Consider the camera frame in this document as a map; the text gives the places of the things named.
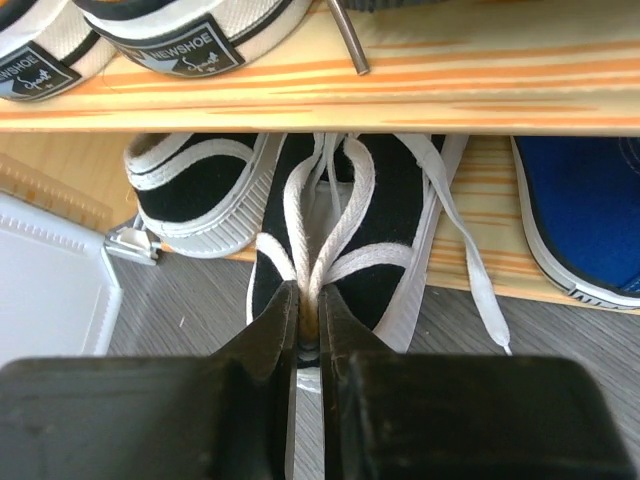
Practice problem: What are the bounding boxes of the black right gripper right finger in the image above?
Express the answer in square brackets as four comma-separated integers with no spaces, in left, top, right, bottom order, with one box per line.
[319,286,631,479]

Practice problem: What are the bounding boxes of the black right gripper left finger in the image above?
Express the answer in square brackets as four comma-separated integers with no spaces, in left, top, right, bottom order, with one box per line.
[1,282,299,479]

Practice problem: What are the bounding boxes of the white cabinet door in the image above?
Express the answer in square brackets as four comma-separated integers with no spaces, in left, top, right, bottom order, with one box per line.
[0,194,123,364]

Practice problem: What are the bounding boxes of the blue sneaker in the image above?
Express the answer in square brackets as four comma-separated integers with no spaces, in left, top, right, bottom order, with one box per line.
[510,136,639,310]

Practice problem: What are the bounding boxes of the wooden shoe cabinet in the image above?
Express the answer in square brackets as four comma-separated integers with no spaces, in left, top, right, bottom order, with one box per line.
[1,1,639,304]

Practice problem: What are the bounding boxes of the orange sneaker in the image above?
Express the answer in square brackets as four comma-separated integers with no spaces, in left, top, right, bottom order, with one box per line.
[75,0,311,79]
[1,0,116,102]

